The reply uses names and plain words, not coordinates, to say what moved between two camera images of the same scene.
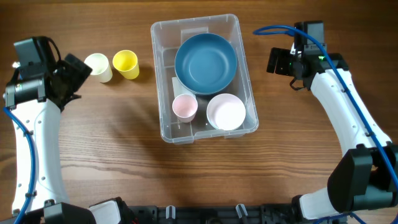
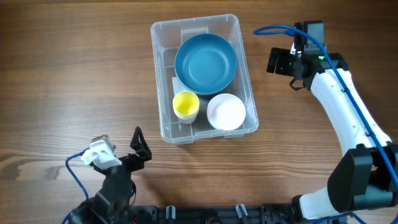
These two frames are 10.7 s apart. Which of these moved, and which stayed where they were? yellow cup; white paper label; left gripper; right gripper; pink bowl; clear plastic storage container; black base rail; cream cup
Moved: yellow cup; left gripper; cream cup
Stayed: black base rail; white paper label; right gripper; clear plastic storage container; pink bowl
